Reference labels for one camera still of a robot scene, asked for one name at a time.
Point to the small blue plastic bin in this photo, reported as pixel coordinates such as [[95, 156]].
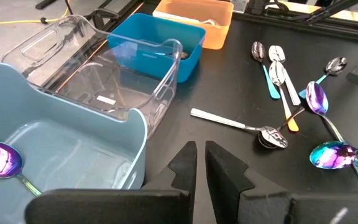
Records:
[[194, 56]]

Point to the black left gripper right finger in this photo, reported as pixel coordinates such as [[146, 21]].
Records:
[[259, 205]]

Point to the clear plastic bin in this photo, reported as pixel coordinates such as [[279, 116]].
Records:
[[110, 93]]

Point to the iridescent rainbow spoon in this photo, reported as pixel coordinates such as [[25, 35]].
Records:
[[317, 98], [0, 160], [331, 155]]

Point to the grey-blue plastic bin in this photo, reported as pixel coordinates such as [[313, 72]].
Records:
[[57, 149]]

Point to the black tripod stand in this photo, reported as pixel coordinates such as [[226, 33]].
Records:
[[45, 3]]

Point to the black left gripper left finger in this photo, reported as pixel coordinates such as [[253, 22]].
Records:
[[120, 205]]

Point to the black table clamp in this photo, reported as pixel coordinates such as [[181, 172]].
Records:
[[98, 14]]

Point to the small tan orange bin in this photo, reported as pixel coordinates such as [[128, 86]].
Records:
[[219, 34]]

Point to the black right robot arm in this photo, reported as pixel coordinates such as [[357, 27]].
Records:
[[259, 6]]

